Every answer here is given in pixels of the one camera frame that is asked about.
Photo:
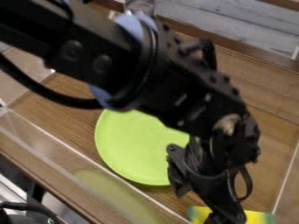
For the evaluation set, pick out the clear acrylic enclosure wall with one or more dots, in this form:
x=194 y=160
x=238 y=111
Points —
x=51 y=148

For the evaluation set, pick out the yellow labelled tin can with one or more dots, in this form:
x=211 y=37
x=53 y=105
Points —
x=144 y=6

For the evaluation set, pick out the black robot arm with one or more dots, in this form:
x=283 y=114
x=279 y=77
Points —
x=140 y=67

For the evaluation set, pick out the yellow green banana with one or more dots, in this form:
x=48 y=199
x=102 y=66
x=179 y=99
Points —
x=199 y=213

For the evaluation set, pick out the green round plate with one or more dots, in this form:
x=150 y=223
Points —
x=131 y=140

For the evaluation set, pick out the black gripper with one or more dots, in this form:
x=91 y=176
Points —
x=210 y=168

